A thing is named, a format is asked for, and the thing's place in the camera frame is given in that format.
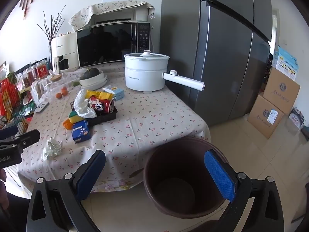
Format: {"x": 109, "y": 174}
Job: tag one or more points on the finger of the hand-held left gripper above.
{"x": 29, "y": 137}
{"x": 8, "y": 132}

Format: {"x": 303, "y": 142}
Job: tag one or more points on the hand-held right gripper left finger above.
{"x": 91, "y": 171}

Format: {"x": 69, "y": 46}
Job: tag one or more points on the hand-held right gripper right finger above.
{"x": 219, "y": 176}

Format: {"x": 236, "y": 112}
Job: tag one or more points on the white tissue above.
{"x": 52, "y": 148}

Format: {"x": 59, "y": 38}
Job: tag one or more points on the blue biscuit box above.
{"x": 80, "y": 131}

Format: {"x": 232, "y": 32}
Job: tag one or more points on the green scouring sponge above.
{"x": 74, "y": 117}

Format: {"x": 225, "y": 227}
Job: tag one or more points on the brown trash bin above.
{"x": 169, "y": 164}

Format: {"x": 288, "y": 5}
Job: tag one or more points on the black tray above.
{"x": 106, "y": 119}

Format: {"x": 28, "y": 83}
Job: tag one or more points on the white plastic bag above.
{"x": 80, "y": 104}

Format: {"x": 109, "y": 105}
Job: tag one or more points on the red cartoon can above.
{"x": 103, "y": 106}

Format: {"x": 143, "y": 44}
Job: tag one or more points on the yellow snack packet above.
{"x": 96, "y": 93}

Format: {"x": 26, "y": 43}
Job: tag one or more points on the green plastic bag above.
{"x": 29, "y": 106}

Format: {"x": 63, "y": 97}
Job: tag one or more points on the white flat device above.
{"x": 41, "y": 107}

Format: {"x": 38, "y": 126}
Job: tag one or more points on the small orange object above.
{"x": 68, "y": 124}

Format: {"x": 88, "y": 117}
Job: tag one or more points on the small orange fruit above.
{"x": 64, "y": 90}
{"x": 59, "y": 95}

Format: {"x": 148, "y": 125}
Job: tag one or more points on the glass jar wooden lid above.
{"x": 55, "y": 78}

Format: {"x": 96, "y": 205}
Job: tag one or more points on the red label jar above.
{"x": 42, "y": 70}

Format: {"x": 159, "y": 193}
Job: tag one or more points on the green avocado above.
{"x": 76, "y": 83}

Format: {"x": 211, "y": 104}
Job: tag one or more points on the large cardboard box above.
{"x": 263, "y": 118}
{"x": 281, "y": 89}

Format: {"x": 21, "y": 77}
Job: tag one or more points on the cherry print tablecloth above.
{"x": 144, "y": 120}

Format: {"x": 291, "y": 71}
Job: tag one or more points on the light blue paper box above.
{"x": 115, "y": 93}

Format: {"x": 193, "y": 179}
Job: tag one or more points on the stack of white plates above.
{"x": 95, "y": 87}

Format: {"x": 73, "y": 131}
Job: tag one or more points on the dark green pumpkin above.
{"x": 90, "y": 73}

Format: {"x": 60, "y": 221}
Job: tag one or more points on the white bowl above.
{"x": 97, "y": 80}

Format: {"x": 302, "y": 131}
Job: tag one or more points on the black and white package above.
{"x": 297, "y": 118}

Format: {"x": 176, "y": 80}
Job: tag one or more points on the cream air fryer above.
{"x": 65, "y": 43}

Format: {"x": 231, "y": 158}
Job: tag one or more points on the dry branches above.
{"x": 53, "y": 32}

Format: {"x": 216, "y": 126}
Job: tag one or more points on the white electric pot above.
{"x": 144, "y": 75}

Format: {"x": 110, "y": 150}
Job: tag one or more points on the black microwave oven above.
{"x": 106, "y": 43}

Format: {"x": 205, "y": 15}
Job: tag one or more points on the grey refrigerator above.
{"x": 217, "y": 53}

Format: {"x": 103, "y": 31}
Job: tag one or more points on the blue and white box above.
{"x": 286, "y": 62}

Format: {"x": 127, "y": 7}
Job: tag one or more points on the floral cloth cover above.
{"x": 108, "y": 7}

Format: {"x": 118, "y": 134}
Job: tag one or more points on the white appliance under cloth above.
{"x": 140, "y": 14}

